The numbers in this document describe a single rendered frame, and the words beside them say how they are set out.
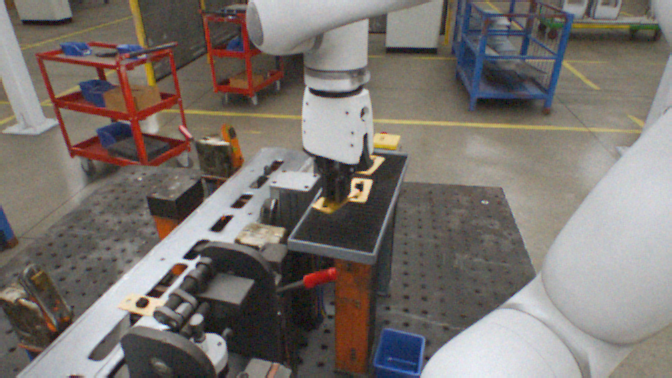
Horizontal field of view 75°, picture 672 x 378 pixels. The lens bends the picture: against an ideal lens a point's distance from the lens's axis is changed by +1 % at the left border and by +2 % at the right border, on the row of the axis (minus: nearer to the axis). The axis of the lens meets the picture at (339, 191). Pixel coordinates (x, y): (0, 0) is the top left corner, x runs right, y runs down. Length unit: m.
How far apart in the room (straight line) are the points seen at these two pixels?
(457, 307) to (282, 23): 0.96
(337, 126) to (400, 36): 6.60
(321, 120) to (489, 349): 0.35
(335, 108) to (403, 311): 0.76
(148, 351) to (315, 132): 0.34
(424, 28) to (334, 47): 6.63
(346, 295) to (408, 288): 0.41
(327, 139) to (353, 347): 0.54
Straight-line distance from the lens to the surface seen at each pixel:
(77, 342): 0.86
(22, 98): 4.94
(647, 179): 0.35
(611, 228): 0.35
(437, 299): 1.28
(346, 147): 0.60
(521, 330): 0.50
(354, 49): 0.57
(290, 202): 0.95
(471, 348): 0.47
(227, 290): 0.62
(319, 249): 0.67
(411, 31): 7.17
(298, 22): 0.47
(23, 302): 0.91
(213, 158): 1.34
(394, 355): 1.11
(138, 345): 0.57
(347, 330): 0.98
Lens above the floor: 1.57
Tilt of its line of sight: 30 degrees down
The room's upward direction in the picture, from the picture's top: straight up
